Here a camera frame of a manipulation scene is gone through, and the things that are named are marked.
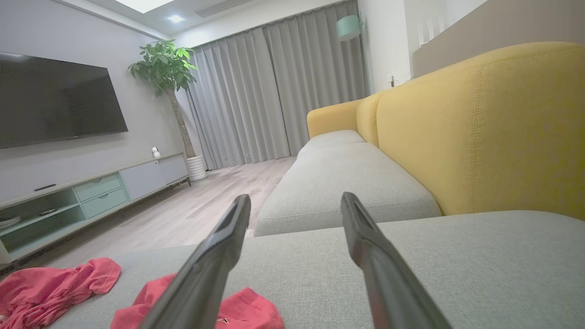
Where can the white plate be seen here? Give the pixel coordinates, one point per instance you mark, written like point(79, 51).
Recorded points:
point(9, 222)

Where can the small white security camera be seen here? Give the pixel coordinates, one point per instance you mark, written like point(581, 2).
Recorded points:
point(156, 152)

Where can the teal shade floor lamp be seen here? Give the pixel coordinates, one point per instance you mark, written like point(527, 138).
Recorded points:
point(348, 27)

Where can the red jersey with number print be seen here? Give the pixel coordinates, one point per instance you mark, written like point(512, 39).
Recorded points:
point(50, 292)

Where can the yellow and grey sofa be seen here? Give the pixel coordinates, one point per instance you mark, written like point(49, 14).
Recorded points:
point(493, 137)

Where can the black flat screen television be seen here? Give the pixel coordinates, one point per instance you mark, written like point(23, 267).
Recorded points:
point(55, 100)

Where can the small dark flat device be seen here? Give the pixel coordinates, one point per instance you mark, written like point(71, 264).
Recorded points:
point(48, 212)

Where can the low teal and white cabinet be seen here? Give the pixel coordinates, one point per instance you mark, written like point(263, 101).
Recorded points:
point(141, 178)

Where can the white ribbed plant pot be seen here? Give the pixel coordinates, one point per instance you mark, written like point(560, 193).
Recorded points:
point(197, 168)

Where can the grey sofa seat cushion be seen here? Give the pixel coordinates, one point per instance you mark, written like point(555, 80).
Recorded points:
point(331, 138)
point(338, 192)

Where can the white wall socket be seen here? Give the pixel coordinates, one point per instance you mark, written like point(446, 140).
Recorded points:
point(391, 80)

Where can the black remote control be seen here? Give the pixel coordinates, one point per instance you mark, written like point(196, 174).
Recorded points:
point(45, 187)

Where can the green leafy indoor tree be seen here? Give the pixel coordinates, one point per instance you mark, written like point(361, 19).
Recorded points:
point(164, 66)

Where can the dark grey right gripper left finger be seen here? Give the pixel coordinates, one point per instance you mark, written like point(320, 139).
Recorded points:
point(205, 278)

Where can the recessed ceiling spotlight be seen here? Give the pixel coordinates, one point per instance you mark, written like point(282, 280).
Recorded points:
point(175, 18)

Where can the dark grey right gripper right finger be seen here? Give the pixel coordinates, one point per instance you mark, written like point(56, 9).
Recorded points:
point(388, 288)

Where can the red garment with white trim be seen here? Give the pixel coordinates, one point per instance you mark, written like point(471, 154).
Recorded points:
point(249, 310)

